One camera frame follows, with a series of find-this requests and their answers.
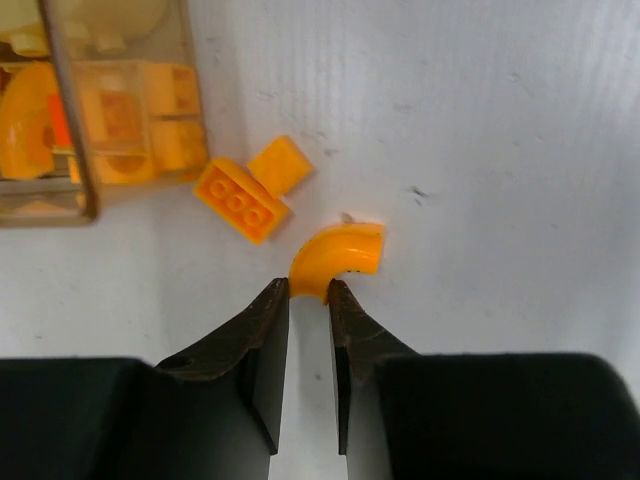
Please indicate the orange arch lego piece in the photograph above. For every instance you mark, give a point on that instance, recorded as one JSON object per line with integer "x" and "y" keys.
{"x": 27, "y": 137}

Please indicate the small orange lego brick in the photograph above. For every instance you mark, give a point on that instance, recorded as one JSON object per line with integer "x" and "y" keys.
{"x": 280, "y": 167}

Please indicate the orange transparent container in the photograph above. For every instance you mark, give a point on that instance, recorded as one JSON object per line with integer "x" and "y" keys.
{"x": 128, "y": 115}

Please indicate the orange long lego brick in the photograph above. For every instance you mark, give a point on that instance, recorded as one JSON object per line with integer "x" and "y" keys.
{"x": 240, "y": 200}

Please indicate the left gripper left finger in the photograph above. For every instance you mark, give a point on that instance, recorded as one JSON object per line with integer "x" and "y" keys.
{"x": 210, "y": 411}

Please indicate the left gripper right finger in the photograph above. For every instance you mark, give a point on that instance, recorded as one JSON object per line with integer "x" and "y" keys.
{"x": 405, "y": 415}

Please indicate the orange curved lego piece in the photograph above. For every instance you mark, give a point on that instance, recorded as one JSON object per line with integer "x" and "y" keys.
{"x": 337, "y": 249}

